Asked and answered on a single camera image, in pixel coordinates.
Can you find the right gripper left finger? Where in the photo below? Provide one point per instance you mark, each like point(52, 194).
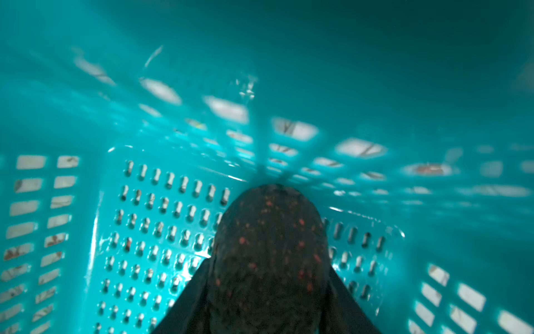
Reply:
point(190, 312)

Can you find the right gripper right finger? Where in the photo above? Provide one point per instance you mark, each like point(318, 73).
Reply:
point(341, 313)

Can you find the dark avocado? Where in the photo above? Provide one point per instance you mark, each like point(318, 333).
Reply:
point(270, 264)

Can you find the teal plastic basket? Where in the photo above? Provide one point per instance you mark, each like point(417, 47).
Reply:
point(128, 128)

